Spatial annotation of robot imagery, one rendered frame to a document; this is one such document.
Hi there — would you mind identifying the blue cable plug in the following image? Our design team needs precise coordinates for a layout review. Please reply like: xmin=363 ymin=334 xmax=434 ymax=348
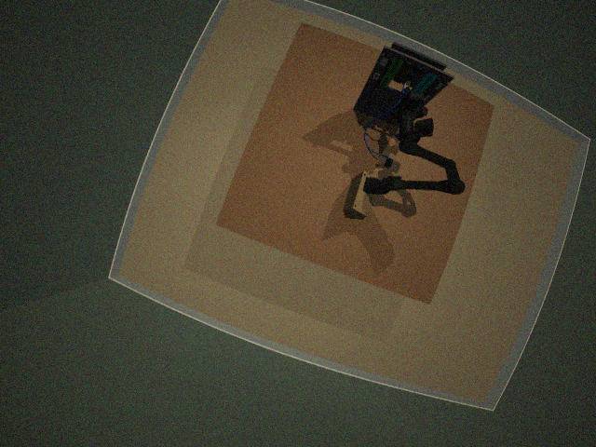
xmin=364 ymin=82 xmax=411 ymax=162

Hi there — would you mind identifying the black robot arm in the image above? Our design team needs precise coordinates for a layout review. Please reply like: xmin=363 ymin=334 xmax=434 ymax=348
xmin=363 ymin=106 xmax=466 ymax=195

